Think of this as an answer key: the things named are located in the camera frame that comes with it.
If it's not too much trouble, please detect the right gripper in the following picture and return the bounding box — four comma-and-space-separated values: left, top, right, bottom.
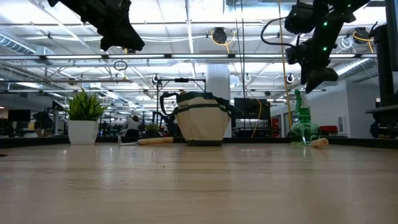
285, 39, 340, 94

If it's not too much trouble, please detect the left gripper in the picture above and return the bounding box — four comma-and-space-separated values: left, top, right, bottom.
46, 0, 146, 52

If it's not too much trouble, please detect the green plastic spray bottle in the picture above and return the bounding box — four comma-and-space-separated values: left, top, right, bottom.
289, 89, 322, 146

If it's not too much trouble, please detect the wooden handled garden tool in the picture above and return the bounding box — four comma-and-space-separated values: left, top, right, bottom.
310, 138, 330, 148

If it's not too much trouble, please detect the beige green gardening tote bag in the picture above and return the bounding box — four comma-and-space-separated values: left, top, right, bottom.
159, 91, 245, 147

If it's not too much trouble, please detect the red background seat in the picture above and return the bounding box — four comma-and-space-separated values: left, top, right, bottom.
319, 125, 339, 135

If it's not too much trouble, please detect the black background screen stand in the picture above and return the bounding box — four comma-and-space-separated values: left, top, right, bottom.
233, 97, 272, 138

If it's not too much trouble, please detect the person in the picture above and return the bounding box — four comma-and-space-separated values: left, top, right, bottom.
125, 114, 142, 138

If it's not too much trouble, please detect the white building pillar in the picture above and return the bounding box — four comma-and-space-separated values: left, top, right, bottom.
206, 63, 233, 138

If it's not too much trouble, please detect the small background potted plant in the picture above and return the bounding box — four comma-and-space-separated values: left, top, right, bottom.
144, 123, 160, 137

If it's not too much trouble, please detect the artificial plant in white pot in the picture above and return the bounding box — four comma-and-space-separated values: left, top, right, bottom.
63, 88, 109, 146

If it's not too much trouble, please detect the black background monitor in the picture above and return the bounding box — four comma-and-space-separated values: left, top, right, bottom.
7, 109, 32, 123

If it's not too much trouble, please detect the yellow hanging cord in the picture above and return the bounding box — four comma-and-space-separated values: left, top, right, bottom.
277, 0, 294, 128

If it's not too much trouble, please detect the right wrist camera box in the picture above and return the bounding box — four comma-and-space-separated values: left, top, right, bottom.
284, 2, 315, 35

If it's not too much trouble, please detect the black ceiling cord reel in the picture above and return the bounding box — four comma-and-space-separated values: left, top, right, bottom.
353, 27, 374, 45
212, 27, 228, 45

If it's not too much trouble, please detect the black hanging cable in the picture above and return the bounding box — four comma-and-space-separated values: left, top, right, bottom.
234, 0, 247, 138

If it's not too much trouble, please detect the black aluminium table frame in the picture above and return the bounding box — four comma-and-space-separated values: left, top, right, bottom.
0, 136, 398, 149

